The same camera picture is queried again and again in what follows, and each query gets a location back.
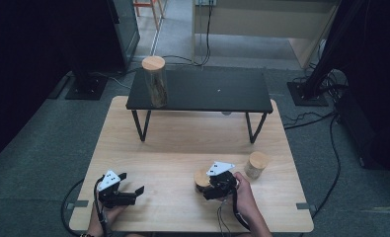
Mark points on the person's right hand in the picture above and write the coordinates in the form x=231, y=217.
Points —
x=247, y=197

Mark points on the white power socket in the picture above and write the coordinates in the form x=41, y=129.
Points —
x=205, y=2

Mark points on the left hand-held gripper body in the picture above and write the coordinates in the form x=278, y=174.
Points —
x=116, y=199

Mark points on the black metal shelf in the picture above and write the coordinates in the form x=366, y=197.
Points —
x=199, y=89

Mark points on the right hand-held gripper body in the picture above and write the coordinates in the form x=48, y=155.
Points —
x=222, y=186

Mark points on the orange wooden stool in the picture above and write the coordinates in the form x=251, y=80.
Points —
x=153, y=10

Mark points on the dark box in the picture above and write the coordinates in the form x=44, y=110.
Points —
x=363, y=131

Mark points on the beige wooden desk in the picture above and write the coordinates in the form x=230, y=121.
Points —
x=255, y=19

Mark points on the black stand with square base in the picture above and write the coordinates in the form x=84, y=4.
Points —
x=85, y=87

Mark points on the medium jar pale grain contents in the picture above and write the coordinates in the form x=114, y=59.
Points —
x=258, y=160

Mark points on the grey tape strip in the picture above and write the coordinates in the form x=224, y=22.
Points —
x=78, y=204
x=303, y=206

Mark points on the dark glass panel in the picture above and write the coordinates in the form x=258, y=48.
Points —
x=126, y=33

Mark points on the tall glass jar wooden lid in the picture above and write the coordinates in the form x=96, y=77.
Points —
x=153, y=63

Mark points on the person's left hand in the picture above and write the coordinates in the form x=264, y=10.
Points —
x=103, y=219

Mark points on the short jar reddish contents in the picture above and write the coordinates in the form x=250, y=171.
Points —
x=200, y=179

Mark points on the black slanted stand with base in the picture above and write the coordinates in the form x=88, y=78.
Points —
x=309, y=94

